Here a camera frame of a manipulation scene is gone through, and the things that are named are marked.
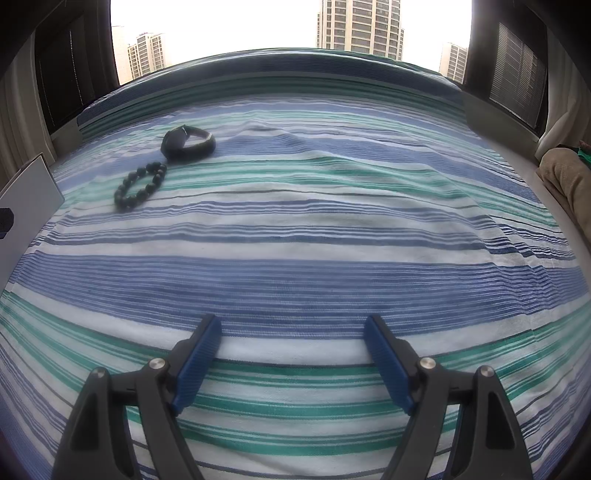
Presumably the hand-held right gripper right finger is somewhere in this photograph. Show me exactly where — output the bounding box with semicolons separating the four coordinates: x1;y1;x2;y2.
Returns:
363;315;532;480

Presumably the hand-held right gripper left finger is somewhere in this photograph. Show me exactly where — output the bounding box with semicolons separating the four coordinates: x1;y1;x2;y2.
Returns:
54;314;223;480

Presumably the white cardboard box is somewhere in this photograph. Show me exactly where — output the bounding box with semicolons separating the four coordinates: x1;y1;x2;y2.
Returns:
0;154;65;278

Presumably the blue green striped blanket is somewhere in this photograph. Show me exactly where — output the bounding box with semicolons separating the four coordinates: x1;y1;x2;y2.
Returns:
0;48;591;480

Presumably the black smart band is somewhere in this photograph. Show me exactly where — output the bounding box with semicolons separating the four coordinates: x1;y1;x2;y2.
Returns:
161;125;217;161

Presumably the small apartment tower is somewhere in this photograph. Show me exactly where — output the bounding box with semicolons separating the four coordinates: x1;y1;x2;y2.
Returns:
126;32;168;80

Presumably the slim apartment tower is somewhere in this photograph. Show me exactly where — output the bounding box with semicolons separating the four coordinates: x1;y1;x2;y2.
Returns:
438;41;470;85

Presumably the beige curtain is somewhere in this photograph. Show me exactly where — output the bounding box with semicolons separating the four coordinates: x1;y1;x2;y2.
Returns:
534;55;591;155

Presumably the tall apartment tower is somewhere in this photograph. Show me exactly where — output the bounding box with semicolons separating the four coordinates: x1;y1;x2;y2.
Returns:
316;0;406;62

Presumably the dark bead bracelet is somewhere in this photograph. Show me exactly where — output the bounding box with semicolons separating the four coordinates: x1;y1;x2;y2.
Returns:
113;162;169;213

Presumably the dark window frame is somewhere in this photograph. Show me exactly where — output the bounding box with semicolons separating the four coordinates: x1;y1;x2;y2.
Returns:
461;0;551;138
33;0;122;136

